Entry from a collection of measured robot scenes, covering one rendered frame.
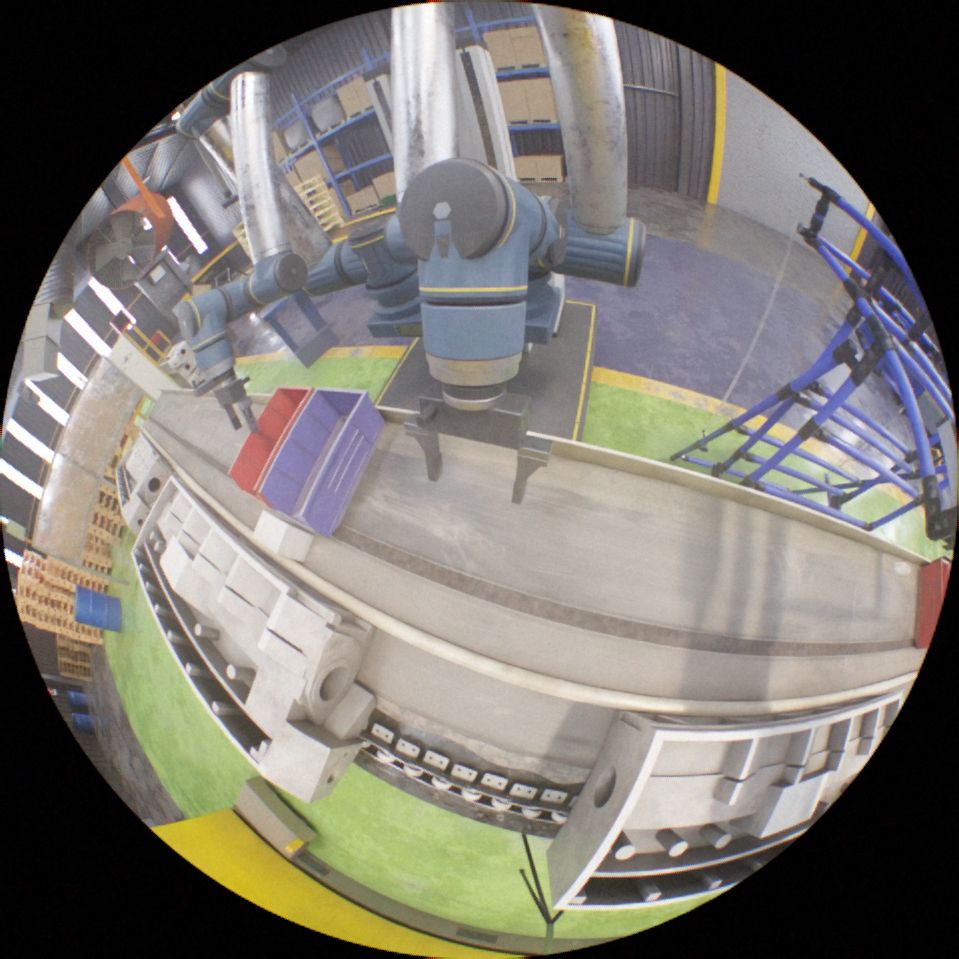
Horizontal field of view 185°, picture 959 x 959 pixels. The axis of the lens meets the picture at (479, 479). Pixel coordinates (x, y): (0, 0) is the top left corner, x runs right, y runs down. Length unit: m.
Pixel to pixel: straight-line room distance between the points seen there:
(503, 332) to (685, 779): 0.65
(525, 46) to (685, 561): 8.99
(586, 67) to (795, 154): 10.59
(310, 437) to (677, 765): 1.05
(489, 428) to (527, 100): 8.46
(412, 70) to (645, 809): 1.11
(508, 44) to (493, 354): 8.86
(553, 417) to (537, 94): 8.08
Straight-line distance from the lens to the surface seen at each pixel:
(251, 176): 0.87
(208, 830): 2.85
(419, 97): 0.56
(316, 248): 1.21
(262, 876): 2.71
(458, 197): 0.27
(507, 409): 0.33
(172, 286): 5.70
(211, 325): 0.85
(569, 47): 0.71
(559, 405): 1.25
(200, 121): 1.22
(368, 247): 1.05
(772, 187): 10.88
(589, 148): 0.72
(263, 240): 0.81
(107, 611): 5.98
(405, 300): 1.13
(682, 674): 0.68
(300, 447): 0.83
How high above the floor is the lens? 1.33
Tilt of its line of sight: 63 degrees down
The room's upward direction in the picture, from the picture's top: 24 degrees counter-clockwise
